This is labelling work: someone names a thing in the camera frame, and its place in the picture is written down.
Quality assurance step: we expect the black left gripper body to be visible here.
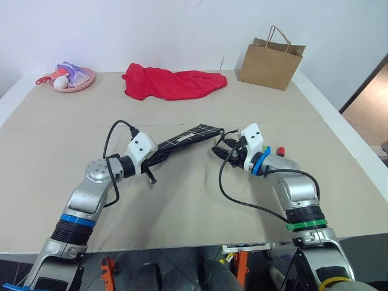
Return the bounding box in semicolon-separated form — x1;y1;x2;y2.
139;147;166;176

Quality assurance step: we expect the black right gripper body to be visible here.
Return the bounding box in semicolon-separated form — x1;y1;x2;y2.
228;136;248;169

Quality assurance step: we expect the black grid pouch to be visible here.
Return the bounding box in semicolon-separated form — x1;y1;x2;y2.
148;123;241;167

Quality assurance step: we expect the beige cardboard table cover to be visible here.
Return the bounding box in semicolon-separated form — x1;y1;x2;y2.
0;70;388;254

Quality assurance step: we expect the red cloth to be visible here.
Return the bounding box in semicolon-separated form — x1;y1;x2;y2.
121;62;228;101

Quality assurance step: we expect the brown paper bag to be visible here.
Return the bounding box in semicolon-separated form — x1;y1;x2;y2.
236;25;307;91

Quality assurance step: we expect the dark rounded shape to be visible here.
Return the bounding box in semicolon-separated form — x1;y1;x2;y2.
134;263;162;291
202;259;244;291

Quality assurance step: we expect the pink plate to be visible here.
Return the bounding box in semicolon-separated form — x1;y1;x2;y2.
53;67;97;93

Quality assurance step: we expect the red and white packet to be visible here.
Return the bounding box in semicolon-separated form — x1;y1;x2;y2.
49;69;69;81

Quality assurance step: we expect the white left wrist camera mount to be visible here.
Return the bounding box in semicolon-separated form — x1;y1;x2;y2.
126;130;158;176

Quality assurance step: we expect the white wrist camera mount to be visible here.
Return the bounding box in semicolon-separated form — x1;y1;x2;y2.
240;122;265;171
126;130;158;176

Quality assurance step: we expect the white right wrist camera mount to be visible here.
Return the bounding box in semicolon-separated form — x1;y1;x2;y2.
240;122;265;171

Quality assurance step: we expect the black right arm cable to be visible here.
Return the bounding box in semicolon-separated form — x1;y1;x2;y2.
218;148;321;224

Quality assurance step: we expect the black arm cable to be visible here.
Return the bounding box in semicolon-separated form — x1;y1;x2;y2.
102;120;140;209
218;148;321;224

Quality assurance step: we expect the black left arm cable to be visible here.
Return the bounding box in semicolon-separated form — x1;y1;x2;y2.
102;120;140;209

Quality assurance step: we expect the white frame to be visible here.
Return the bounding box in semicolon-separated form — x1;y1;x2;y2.
221;242;271;255

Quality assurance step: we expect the orange plastic bracket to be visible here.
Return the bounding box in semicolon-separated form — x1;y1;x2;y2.
100;256;118;291
232;250;250;284

